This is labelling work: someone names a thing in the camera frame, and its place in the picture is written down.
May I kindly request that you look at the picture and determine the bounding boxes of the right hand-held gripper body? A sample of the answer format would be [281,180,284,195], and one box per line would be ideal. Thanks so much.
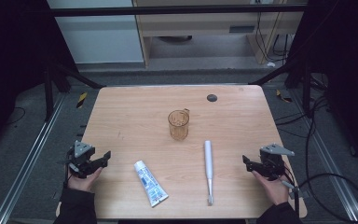
[259,142,296,182]

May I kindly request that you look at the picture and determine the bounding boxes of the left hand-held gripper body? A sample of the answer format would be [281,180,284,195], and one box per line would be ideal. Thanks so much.
[66,140,96,179]

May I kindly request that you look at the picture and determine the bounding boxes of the person's left hand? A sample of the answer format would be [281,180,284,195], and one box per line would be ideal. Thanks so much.
[66,166,103,193]

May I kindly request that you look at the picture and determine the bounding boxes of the person's right hand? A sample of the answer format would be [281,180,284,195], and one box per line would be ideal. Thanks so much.
[250,170,290,206]

